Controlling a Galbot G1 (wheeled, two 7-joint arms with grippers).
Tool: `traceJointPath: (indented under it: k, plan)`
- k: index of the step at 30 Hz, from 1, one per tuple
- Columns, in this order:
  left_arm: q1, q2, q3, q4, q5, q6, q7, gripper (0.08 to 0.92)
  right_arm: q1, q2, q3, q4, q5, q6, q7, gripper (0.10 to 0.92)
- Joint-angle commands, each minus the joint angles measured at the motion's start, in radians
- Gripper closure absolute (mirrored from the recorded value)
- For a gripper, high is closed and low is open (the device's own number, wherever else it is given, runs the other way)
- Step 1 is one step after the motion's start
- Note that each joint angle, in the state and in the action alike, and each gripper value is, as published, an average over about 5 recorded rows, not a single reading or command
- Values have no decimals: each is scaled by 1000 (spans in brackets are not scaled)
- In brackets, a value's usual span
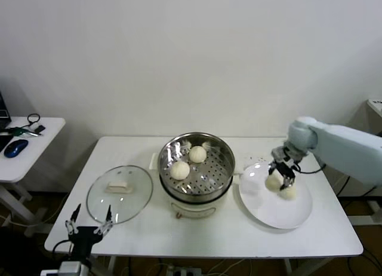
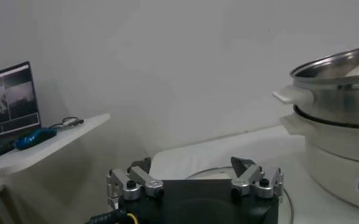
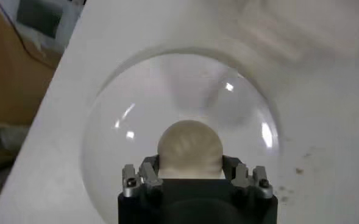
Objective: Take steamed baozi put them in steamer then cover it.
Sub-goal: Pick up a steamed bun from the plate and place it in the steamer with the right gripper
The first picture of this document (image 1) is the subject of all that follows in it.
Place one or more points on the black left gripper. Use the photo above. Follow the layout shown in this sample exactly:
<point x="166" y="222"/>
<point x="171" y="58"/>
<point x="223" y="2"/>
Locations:
<point x="82" y="238"/>

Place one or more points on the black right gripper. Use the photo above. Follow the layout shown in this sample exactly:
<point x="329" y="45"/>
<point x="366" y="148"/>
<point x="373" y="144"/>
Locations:
<point x="286" y="168"/>

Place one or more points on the white steamed baozi bun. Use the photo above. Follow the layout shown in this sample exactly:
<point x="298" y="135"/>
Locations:
<point x="291" y="193"/>
<point x="197" y="154"/>
<point x="180" y="170"/>
<point x="272" y="183"/>

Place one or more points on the round glass pot lid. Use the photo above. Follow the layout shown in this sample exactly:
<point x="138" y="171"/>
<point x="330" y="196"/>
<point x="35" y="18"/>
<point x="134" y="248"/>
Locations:
<point x="134" y="198"/>

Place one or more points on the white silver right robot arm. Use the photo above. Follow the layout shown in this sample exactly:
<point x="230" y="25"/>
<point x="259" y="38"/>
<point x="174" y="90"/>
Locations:
<point x="343" y="144"/>

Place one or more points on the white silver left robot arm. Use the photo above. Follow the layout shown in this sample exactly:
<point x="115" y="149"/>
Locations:
<point x="71" y="270"/>

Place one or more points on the stainless steel steamer basket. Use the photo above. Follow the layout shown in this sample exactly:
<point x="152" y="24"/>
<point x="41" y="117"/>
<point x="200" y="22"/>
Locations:
<point x="221" y="168"/>

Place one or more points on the white round plate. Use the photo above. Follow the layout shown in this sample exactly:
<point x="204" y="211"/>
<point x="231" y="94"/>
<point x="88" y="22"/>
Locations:
<point x="268" y="210"/>

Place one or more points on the small white side table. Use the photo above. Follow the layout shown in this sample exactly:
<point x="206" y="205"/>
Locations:
<point x="44" y="144"/>

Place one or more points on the small black device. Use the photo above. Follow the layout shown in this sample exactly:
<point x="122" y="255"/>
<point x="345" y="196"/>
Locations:
<point x="40" y="128"/>

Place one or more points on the blue computer mouse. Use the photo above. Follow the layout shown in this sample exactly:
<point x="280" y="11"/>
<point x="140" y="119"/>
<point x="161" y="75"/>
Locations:
<point x="16" y="147"/>

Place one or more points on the black laptop computer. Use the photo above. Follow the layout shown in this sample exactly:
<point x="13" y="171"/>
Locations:
<point x="3" y="111"/>

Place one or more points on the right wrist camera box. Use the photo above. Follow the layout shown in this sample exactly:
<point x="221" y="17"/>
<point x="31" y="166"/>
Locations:
<point x="277" y="153"/>

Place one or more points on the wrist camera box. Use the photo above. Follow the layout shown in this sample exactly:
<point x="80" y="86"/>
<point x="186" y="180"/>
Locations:
<point x="277" y="153"/>
<point x="49" y="272"/>

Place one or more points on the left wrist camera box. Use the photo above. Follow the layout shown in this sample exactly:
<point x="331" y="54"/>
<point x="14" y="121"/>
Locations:
<point x="49" y="272"/>

